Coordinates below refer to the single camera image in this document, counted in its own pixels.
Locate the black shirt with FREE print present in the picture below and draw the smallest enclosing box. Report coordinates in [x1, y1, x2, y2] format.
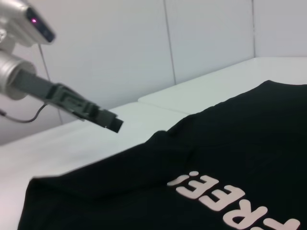
[18, 80, 307, 230]

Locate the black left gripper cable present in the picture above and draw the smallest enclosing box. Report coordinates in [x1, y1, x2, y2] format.
[0, 102, 47, 124]

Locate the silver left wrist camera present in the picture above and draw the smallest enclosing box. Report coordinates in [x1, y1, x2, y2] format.
[0, 0, 56, 46]

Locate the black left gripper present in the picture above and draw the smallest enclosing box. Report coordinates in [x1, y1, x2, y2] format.
[18, 69, 124, 134]

